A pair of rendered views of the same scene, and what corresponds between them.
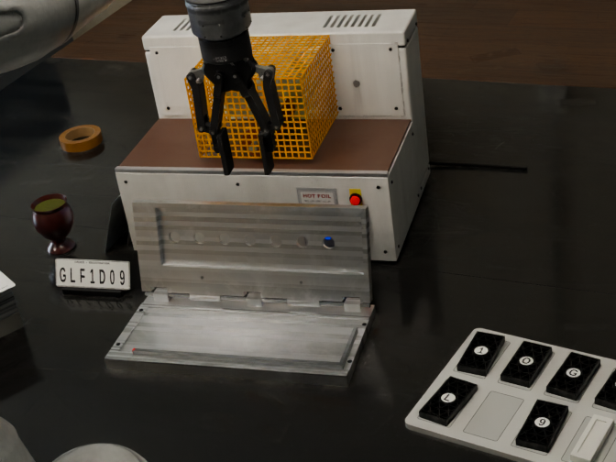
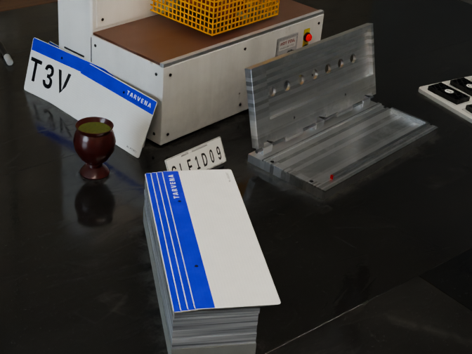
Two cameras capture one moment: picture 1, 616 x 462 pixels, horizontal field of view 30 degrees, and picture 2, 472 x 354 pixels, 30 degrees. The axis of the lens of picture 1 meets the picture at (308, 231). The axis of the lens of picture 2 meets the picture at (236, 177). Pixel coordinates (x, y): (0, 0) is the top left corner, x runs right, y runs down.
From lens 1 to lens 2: 2.31 m
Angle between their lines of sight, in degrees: 60
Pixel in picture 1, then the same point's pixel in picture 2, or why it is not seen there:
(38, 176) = not seen: outside the picture
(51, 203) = (90, 127)
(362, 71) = not seen: outside the picture
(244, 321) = (334, 135)
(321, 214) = (349, 37)
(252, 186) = (253, 47)
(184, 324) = (313, 154)
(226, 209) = (307, 52)
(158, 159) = (173, 50)
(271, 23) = not seen: outside the picture
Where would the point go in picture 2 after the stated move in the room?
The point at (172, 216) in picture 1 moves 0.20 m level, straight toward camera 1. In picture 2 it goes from (271, 73) to (364, 90)
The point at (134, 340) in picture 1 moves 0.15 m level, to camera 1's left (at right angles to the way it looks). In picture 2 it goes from (311, 175) to (287, 209)
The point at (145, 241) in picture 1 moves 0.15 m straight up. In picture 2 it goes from (260, 102) to (267, 34)
